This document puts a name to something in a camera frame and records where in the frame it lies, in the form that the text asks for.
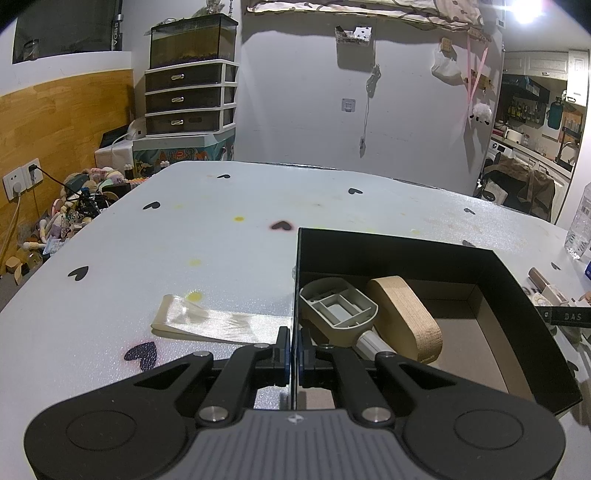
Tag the small wooden wall piece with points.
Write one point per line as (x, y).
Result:
(446, 44)

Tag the clear plastic strip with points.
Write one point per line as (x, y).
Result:
(221, 325)

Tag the black tablet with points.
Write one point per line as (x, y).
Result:
(113, 136)

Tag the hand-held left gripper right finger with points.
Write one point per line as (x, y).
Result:
(300, 362)

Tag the kitchen faucet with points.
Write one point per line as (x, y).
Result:
(567, 150)

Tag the ceiling spotlight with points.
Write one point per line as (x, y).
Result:
(527, 10)

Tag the chair with brown jacket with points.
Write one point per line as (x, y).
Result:
(521, 180)

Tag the vase of dried flowers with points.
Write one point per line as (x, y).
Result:
(213, 7)

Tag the white square wall hook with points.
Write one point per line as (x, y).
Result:
(348, 105)

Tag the black shelf with bottles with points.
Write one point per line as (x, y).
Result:
(524, 108)

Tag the brown cylinder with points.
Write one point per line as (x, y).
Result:
(538, 277)

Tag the white storage box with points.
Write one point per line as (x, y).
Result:
(113, 157)

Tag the dark slim bottle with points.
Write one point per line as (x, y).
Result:
(117, 32)

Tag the wooden toy block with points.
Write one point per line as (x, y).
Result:
(18, 270)

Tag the grey plastic scoop part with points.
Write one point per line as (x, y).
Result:
(358, 302)

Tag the tan wooden oval block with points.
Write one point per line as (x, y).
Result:
(406, 318)

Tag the glass fish tank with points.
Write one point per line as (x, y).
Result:
(191, 44)

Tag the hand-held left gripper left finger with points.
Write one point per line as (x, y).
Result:
(286, 362)

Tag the white rounded appliance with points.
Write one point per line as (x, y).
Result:
(136, 129)

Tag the white kitchen wall cabinets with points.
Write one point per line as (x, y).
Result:
(535, 63)

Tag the teal hanging bottle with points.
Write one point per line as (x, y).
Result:
(555, 114)

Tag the pile of plush toys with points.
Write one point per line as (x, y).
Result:
(78, 198)

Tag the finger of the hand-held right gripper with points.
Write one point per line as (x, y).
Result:
(565, 317)

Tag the printed cloth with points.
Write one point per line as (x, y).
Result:
(369, 7)

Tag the pink ribbon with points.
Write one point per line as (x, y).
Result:
(472, 83)

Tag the white hanging pouch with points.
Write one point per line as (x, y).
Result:
(445, 67)

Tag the white plastic drawer unit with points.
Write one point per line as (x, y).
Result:
(230, 92)

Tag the dark plastic drawer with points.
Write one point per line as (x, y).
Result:
(184, 76)
(184, 99)
(184, 122)

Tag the clear water bottle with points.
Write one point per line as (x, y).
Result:
(581, 221)

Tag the white washing machine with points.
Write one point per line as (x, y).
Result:
(498, 154)

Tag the patterned teal cabinet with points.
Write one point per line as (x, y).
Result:
(180, 152)

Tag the white kettle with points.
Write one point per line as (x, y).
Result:
(513, 135)

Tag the white plush toy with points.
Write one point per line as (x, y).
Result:
(480, 113)

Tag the black cardboard box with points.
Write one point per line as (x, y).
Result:
(397, 254)

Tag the dark window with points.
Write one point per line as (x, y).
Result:
(69, 27)

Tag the glass jar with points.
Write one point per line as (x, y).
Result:
(31, 50)

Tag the white wall socket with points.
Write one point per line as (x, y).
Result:
(16, 182)

